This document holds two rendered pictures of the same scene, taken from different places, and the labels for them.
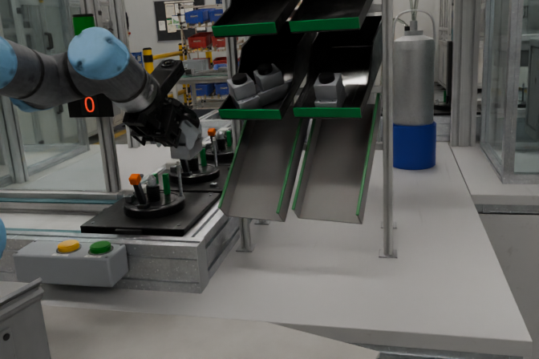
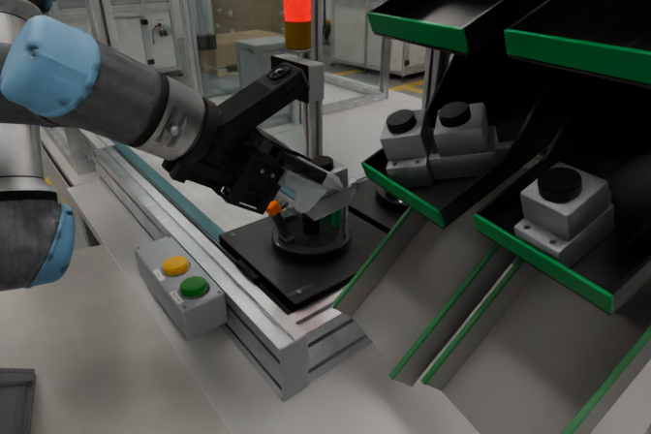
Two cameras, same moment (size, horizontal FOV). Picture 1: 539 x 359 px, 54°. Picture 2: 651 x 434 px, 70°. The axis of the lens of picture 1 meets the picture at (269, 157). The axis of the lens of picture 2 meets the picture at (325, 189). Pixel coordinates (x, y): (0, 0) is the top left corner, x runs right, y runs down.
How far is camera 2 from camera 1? 0.65 m
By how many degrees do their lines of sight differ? 37
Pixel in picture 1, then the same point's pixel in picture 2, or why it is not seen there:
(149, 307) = (216, 387)
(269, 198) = (412, 328)
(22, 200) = not seen: hidden behind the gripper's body
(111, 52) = (28, 75)
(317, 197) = (486, 376)
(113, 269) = (193, 323)
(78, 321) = (145, 362)
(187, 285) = (271, 382)
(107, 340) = (132, 419)
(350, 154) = (595, 329)
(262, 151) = (445, 237)
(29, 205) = not seen: hidden behind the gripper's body
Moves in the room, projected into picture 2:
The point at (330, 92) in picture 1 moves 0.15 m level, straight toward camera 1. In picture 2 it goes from (552, 223) to (449, 323)
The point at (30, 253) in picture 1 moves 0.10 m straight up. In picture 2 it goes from (144, 256) to (133, 204)
